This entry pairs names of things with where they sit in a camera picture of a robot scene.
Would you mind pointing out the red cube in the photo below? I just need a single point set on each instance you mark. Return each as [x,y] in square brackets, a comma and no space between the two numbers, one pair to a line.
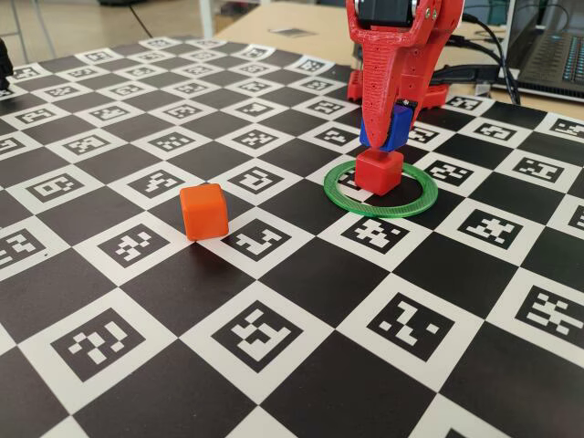
[378,175]

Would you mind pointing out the white table leg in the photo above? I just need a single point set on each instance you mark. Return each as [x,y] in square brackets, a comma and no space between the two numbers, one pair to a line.
[206,18]

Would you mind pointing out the orange cube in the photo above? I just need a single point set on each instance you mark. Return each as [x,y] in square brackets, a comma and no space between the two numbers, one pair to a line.
[205,214]

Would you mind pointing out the blue cube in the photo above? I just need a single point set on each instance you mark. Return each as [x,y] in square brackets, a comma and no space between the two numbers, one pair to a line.
[401,128]

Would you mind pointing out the small printed marker sheet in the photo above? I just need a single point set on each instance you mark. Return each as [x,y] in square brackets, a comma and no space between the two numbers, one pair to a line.
[292,32]

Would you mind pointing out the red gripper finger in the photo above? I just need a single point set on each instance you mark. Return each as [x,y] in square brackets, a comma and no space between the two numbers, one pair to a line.
[378,82]
[422,73]

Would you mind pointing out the black white marker board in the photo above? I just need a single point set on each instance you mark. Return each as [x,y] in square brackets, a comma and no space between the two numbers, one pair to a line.
[319,283]

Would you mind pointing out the dark laptop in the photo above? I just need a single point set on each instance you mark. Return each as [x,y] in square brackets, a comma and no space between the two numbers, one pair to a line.
[547,55]

